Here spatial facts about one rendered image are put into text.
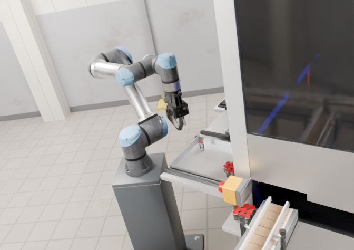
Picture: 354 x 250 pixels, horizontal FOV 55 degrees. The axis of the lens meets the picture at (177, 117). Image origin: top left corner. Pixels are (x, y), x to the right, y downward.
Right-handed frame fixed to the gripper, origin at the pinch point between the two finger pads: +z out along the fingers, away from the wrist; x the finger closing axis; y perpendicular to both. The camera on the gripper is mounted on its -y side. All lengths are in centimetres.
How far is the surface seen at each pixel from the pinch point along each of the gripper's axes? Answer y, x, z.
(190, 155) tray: -0.8, 3.2, 17.8
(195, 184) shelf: 19.6, -4.6, 18.0
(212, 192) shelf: 28.1, -0.7, 18.3
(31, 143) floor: -262, -96, 106
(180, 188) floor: -83, 19, 106
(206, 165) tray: 11.1, 5.6, 17.8
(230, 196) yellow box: 46.5, -1.8, 6.4
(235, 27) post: 45, 8, -51
